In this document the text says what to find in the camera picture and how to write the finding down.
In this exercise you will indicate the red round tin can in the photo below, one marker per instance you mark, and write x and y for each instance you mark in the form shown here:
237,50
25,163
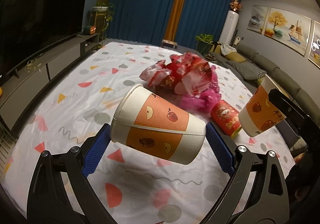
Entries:
226,117

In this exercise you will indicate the white standing air conditioner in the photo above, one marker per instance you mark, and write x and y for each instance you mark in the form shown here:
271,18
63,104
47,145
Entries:
229,28

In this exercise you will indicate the grey tv cabinet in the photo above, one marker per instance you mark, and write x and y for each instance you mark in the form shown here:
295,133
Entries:
20,90

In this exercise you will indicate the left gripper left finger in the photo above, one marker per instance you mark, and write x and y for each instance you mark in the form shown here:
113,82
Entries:
47,198

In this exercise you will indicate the plant on wooden stand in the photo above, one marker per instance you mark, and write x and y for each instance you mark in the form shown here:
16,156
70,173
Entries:
101,15

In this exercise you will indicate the blue curtains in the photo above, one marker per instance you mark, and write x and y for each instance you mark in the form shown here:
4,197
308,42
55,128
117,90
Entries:
145,21

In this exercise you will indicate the orange curtain strip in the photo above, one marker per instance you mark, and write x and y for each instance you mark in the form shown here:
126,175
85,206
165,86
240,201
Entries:
175,14

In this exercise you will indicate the left landscape painting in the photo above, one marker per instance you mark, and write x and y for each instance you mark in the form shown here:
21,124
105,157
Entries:
257,18

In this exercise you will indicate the patterned white tablecloth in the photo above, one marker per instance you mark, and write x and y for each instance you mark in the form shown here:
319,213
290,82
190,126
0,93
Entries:
133,186

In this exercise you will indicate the right painting with reflection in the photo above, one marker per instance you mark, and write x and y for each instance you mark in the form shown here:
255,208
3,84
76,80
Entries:
314,54

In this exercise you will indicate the paper cup orange band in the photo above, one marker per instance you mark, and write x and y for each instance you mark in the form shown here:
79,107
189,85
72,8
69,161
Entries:
260,114
152,125

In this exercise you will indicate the grey cushion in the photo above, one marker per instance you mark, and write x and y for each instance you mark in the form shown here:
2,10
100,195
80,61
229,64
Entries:
245,72

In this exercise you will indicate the far mustard cushion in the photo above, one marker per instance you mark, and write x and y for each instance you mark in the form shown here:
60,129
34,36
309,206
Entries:
235,56

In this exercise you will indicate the red white plastic bag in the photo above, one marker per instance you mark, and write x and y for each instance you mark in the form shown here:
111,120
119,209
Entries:
186,74

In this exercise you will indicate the black white patterned pillow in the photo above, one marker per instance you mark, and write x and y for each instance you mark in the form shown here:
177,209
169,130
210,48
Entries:
260,73

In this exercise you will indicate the middle sailboat painting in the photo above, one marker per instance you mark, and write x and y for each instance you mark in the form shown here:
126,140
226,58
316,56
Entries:
290,29

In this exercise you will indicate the pink plastic bag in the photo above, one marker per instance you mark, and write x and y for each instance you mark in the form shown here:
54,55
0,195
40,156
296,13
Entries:
203,91

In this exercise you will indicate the black television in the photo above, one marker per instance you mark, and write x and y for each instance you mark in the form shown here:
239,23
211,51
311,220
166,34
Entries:
30,26

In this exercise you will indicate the green potted plant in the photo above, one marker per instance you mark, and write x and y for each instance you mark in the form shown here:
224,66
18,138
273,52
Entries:
204,43

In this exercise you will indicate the white cloth on sofa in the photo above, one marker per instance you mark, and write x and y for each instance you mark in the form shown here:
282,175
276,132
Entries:
227,49

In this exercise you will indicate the dark coffee table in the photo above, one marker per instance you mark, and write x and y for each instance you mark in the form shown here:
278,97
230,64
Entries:
181,49

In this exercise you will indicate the grey sectional sofa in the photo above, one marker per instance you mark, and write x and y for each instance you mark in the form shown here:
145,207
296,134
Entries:
289,86

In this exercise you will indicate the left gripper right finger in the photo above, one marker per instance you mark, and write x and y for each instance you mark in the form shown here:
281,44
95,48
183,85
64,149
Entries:
268,201

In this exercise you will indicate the flower decoration on conditioner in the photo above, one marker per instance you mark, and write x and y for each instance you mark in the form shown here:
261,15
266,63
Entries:
235,6

